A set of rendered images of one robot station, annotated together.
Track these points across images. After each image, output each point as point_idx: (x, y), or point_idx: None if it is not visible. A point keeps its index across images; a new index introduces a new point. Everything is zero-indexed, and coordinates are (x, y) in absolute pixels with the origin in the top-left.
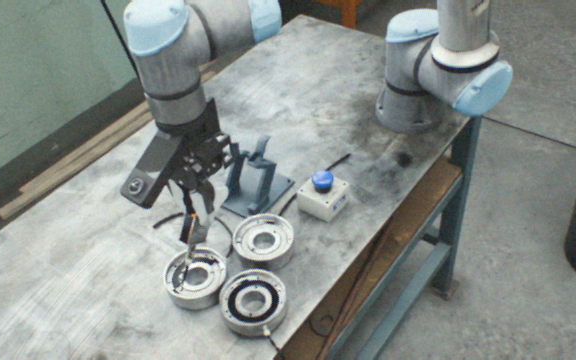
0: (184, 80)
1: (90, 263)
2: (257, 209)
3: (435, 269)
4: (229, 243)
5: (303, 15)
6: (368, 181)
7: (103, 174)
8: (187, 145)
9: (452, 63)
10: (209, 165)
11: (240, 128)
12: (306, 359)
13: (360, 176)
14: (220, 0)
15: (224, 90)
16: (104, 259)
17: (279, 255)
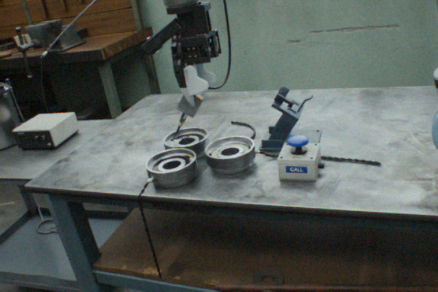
0: None
1: (194, 118)
2: (266, 143)
3: None
4: None
5: None
6: (352, 184)
7: (267, 96)
8: (176, 27)
9: (435, 73)
10: (191, 53)
11: (358, 113)
12: (226, 280)
13: (354, 178)
14: None
15: (397, 94)
16: (198, 120)
17: (213, 157)
